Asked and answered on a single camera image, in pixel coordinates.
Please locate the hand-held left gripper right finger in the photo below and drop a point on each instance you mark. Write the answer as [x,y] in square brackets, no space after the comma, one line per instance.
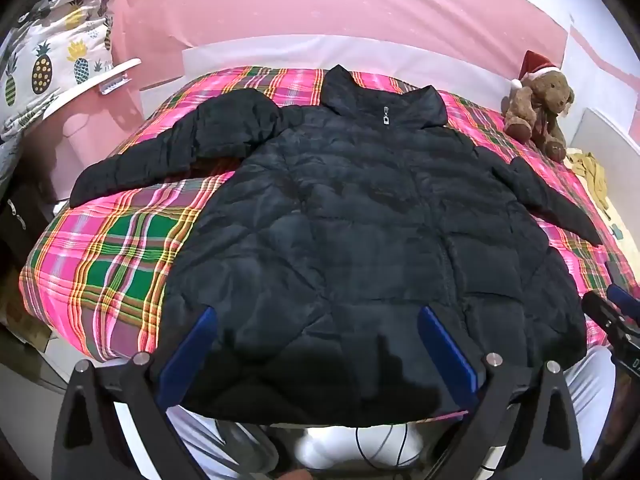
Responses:
[445,355]

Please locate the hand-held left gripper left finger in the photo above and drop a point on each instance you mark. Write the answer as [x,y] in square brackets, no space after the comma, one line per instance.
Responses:
[192,350]

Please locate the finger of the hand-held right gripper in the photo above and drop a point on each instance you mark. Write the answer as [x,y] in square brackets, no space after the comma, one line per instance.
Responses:
[602,312]
[622,297]

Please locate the black puffer jacket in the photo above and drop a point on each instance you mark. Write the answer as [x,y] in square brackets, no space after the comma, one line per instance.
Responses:
[350,220]

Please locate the person's white pants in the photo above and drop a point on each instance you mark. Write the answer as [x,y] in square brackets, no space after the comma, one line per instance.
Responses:
[590,400]

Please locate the pink green plaid blanket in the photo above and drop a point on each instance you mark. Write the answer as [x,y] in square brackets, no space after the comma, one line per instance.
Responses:
[115,265]

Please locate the yellow cloth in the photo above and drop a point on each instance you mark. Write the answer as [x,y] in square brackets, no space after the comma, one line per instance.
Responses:
[590,172]

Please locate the white board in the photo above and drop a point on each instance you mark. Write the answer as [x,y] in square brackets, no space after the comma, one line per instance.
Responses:
[607,132]

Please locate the brown teddy bear santa hat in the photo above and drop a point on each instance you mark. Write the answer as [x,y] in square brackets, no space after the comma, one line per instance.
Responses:
[540,105]

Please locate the pineapple print cloth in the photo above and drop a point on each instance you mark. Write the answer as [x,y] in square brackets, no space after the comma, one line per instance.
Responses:
[45,65]

